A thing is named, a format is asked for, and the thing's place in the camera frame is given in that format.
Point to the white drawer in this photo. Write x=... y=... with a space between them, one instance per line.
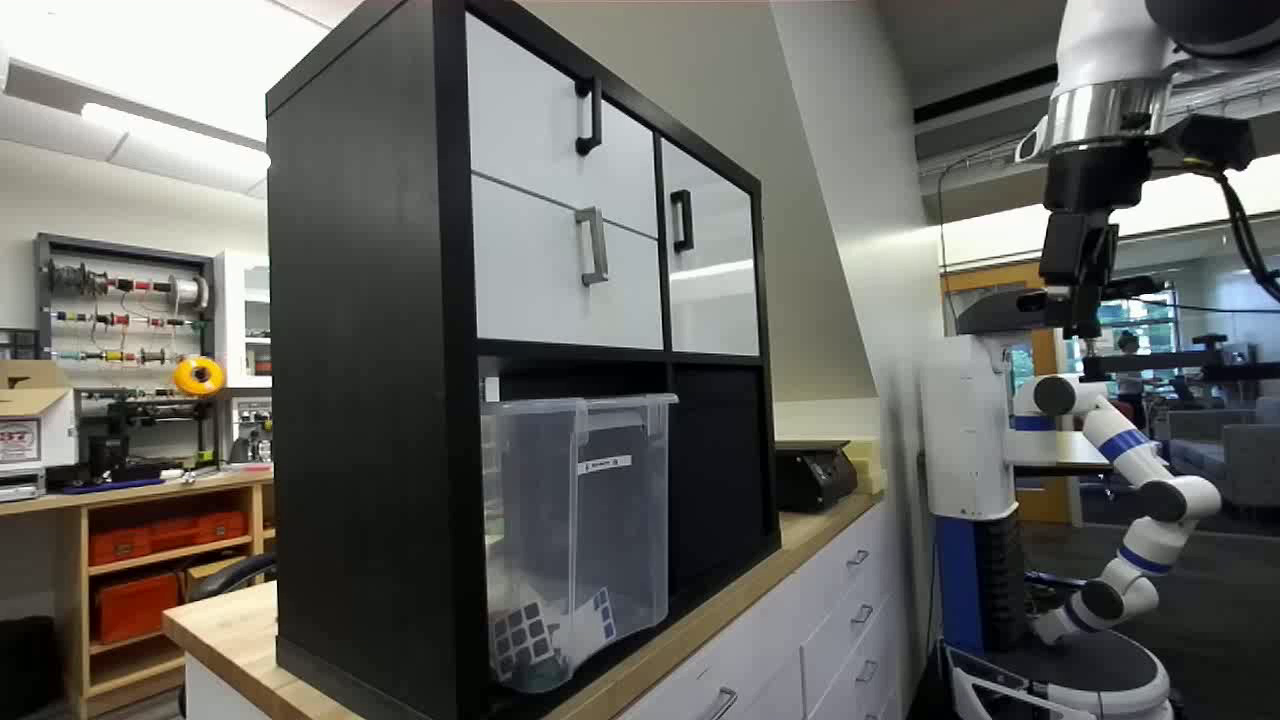
x=561 y=279
x=533 y=128

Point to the white upper drawer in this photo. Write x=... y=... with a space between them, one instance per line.
x=533 y=128

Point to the grey tool wall rack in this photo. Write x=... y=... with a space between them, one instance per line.
x=120 y=314

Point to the black cube shelf unit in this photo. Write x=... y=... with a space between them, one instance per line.
x=382 y=379

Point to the yellow tape roll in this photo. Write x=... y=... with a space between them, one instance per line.
x=199 y=379

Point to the white counter cabinet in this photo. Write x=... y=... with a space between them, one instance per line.
x=760 y=651

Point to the black device on counter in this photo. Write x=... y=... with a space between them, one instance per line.
x=811 y=473

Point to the clear plastic storage bin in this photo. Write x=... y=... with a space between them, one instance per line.
x=579 y=521

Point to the white lower drawer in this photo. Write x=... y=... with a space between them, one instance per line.
x=561 y=279

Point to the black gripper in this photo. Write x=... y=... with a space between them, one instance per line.
x=1082 y=243

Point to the cardboard box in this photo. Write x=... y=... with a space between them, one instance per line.
x=38 y=425

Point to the white cabinet door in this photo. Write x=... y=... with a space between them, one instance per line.
x=712 y=262

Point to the white blue mobile robot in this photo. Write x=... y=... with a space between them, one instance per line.
x=1025 y=638

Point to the white rubiks cube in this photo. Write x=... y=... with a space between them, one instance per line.
x=521 y=638

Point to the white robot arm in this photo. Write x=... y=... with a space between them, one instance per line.
x=1101 y=138

